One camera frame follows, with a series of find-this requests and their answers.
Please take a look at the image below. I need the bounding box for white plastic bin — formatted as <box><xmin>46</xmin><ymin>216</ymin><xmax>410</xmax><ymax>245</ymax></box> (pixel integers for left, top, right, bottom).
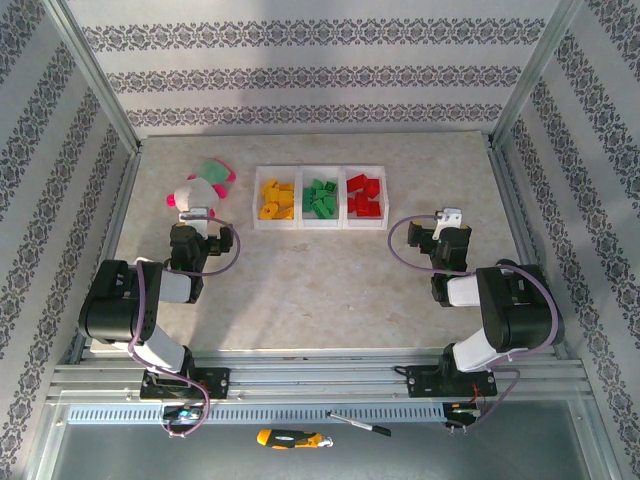
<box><xmin>253</xmin><ymin>165</ymin><xmax>303</xmax><ymax>232</ymax></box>
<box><xmin>298</xmin><ymin>165</ymin><xmax>347</xmax><ymax>232</ymax></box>
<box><xmin>342</xmin><ymin>165</ymin><xmax>390</xmax><ymax>232</ymax></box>

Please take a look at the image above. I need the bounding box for white and pink plush toy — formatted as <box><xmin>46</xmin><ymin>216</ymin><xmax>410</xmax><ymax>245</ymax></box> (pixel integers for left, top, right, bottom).
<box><xmin>165</xmin><ymin>177</ymin><xmax>226</xmax><ymax>221</ymax></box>

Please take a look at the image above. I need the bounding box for green and pink plush toy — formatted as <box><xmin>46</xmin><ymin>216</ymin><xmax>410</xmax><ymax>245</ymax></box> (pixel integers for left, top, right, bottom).
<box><xmin>187</xmin><ymin>157</ymin><xmax>238</xmax><ymax>187</ymax></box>

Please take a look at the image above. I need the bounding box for small green circuit board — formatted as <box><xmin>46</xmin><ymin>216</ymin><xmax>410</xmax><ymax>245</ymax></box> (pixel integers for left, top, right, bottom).
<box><xmin>162</xmin><ymin>405</ymin><xmax>204</xmax><ymax>422</ymax></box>
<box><xmin>446</xmin><ymin>402</ymin><xmax>484</xmax><ymax>419</ymax></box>

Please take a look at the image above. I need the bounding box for black marker pen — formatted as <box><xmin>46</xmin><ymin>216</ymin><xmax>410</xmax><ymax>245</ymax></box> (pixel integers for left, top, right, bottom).
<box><xmin>327</xmin><ymin>410</ymin><xmax>393</xmax><ymax>438</ymax></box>

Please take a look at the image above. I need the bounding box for orange and black screwdriver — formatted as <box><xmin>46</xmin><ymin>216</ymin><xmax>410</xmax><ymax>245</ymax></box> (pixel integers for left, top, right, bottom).
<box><xmin>256</xmin><ymin>428</ymin><xmax>334</xmax><ymax>451</ymax></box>

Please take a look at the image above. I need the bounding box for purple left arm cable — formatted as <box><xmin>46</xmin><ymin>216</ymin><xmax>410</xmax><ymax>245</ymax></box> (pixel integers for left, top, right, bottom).
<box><xmin>127</xmin><ymin>217</ymin><xmax>242</xmax><ymax>440</ymax></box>

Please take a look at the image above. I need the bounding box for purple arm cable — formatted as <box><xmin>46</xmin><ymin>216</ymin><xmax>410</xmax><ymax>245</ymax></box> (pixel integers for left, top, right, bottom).
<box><xmin>127</xmin><ymin>217</ymin><xmax>242</xmax><ymax>440</ymax></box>
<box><xmin>388</xmin><ymin>213</ymin><xmax>565</xmax><ymax>437</ymax></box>

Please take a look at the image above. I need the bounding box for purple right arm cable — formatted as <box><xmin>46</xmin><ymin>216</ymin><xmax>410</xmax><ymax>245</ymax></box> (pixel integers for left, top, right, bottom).
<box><xmin>388</xmin><ymin>213</ymin><xmax>565</xmax><ymax>437</ymax></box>

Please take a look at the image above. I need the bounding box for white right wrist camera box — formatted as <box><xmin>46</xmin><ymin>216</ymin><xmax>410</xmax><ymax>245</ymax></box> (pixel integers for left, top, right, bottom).
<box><xmin>432</xmin><ymin>207</ymin><xmax>462</xmax><ymax>241</ymax></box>

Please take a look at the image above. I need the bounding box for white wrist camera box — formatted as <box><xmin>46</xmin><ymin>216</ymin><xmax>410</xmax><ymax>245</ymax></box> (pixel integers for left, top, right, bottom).
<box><xmin>178</xmin><ymin>205</ymin><xmax>217</xmax><ymax>236</ymax></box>
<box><xmin>432</xmin><ymin>207</ymin><xmax>462</xmax><ymax>241</ymax></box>

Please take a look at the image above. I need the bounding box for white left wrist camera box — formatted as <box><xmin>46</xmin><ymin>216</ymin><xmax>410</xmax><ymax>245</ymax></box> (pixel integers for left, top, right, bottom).
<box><xmin>178</xmin><ymin>205</ymin><xmax>217</xmax><ymax>236</ymax></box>

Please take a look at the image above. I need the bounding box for aluminium side rail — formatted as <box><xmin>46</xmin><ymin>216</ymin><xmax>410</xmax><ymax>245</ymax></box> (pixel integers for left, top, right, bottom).
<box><xmin>485</xmin><ymin>134</ymin><xmax>572</xmax><ymax>360</ymax></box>
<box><xmin>64</xmin><ymin>144</ymin><xmax>146</xmax><ymax>364</ymax></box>

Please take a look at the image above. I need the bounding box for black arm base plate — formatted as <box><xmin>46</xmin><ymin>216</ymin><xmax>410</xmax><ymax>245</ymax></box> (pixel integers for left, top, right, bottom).
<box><xmin>138</xmin><ymin>367</ymin><xmax>232</xmax><ymax>401</ymax></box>
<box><xmin>403</xmin><ymin>364</ymin><xmax>499</xmax><ymax>399</ymax></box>

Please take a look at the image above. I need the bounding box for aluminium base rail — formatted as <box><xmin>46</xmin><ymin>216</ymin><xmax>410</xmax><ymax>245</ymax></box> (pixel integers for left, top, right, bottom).
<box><xmin>44</xmin><ymin>349</ymin><xmax>596</xmax><ymax>401</ymax></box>

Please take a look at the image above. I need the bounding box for grey slotted cable duct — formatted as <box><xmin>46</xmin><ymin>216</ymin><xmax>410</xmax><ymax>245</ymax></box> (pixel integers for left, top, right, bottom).
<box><xmin>66</xmin><ymin>403</ymin><xmax>447</xmax><ymax>426</ymax></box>

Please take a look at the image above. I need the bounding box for aluminium frame post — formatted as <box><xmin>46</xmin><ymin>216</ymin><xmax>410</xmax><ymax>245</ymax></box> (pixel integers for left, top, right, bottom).
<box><xmin>42</xmin><ymin>0</ymin><xmax>144</xmax><ymax>151</ymax></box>
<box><xmin>491</xmin><ymin>0</ymin><xmax>587</xmax><ymax>146</ymax></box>

